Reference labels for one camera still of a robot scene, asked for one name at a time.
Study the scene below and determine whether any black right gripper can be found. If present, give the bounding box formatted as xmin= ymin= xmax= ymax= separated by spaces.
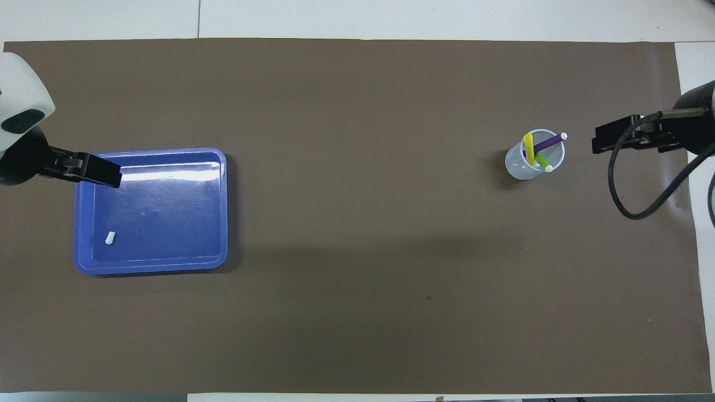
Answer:
xmin=592 ymin=80 xmax=715 ymax=156

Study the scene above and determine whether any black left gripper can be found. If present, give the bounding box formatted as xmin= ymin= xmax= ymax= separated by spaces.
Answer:
xmin=0 ymin=126 xmax=123 ymax=189

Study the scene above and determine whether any purple marker pen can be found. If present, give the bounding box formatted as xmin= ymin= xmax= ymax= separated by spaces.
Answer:
xmin=525 ymin=132 xmax=569 ymax=158

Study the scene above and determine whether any blue plastic tray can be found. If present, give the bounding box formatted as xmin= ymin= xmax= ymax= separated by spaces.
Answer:
xmin=73 ymin=147 xmax=228 ymax=276

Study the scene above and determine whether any translucent plastic cup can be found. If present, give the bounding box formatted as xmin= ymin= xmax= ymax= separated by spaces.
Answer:
xmin=504 ymin=128 xmax=566 ymax=181

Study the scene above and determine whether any brown table mat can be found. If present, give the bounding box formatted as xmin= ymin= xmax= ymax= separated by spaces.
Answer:
xmin=0 ymin=38 xmax=713 ymax=395

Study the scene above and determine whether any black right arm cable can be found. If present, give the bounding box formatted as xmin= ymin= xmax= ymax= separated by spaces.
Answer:
xmin=608 ymin=108 xmax=715 ymax=227

